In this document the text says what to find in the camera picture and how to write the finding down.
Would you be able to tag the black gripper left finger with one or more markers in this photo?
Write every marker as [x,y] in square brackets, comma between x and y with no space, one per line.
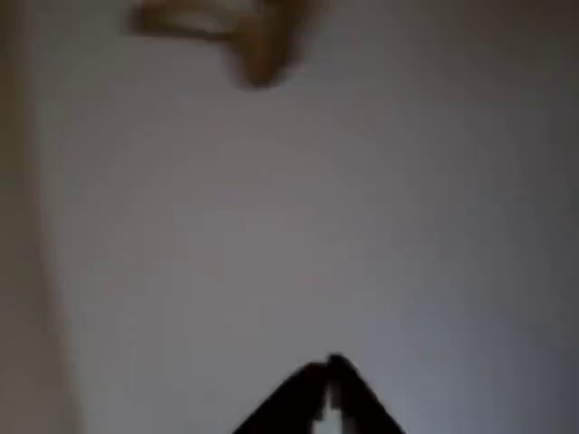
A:
[298,398]

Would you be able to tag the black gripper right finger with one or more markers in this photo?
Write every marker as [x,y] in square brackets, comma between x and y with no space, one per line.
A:
[357,402]

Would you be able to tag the person's hand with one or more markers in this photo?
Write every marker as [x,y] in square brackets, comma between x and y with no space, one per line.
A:
[262,40]

